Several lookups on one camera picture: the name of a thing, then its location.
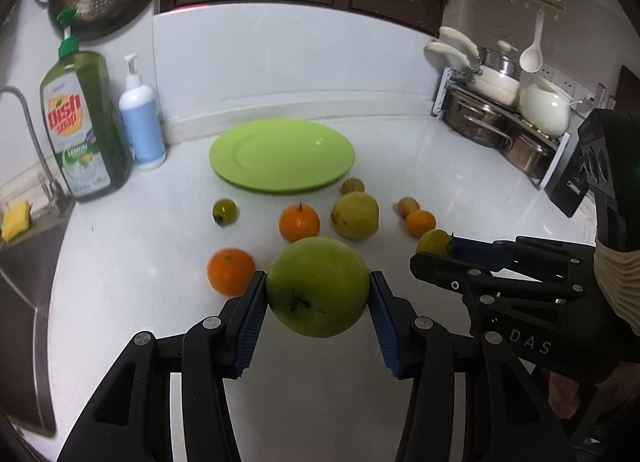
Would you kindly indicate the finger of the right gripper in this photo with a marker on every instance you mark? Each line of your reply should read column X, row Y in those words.
column 516, row 286
column 500, row 252

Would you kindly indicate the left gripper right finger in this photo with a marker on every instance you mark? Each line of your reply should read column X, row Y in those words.
column 467, row 393

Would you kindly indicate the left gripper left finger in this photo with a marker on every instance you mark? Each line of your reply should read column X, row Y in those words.
column 128, row 416

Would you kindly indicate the green tomato with stem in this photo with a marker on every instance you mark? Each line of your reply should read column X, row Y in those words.
column 435, row 241

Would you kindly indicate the small orange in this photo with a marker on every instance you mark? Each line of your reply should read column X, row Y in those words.
column 419, row 222

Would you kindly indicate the brown kiwi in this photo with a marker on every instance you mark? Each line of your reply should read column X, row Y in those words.
column 407, row 205
column 352, row 184

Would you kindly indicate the yellow-green apple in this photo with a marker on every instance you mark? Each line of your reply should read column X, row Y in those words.
column 355, row 216

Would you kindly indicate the large green apple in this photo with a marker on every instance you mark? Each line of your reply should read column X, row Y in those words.
column 318, row 287

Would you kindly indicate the orange mandarin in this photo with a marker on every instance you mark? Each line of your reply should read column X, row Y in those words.
column 229, row 271

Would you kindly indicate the mandarin with stem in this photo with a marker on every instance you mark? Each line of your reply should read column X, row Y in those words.
column 299, row 221

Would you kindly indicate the small green tomato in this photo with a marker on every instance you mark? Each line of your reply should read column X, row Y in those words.
column 224, row 212

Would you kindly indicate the right hand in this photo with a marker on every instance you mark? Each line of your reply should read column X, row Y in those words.
column 565, row 395

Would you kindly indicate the steel pot in rack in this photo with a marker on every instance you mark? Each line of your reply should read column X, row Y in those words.
column 528, row 155

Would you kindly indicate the metal dish rack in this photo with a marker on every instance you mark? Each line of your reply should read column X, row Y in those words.
column 488, row 123

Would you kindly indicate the white ceramic pot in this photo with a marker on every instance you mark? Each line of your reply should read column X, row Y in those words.
column 546, row 106

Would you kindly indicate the steel sink basin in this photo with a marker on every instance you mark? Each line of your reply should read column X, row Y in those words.
column 28, row 266

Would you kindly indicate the white ladle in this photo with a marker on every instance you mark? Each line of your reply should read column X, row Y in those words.
column 531, row 59

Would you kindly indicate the yellow sponge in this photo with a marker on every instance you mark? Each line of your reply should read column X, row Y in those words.
column 15, row 221

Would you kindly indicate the chrome sink faucet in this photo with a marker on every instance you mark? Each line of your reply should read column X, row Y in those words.
column 58, row 201

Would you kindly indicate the green plate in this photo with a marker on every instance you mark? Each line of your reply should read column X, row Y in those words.
column 281, row 155

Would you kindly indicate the green dish soap bottle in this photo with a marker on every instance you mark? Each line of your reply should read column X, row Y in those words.
column 82, row 124

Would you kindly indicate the white blue pump bottle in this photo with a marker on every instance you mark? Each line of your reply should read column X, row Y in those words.
column 141, row 119

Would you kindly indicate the black camera box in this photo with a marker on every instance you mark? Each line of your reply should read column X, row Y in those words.
column 605, row 162

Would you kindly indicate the white pan with handle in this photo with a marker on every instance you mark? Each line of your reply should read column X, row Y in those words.
column 483, row 80

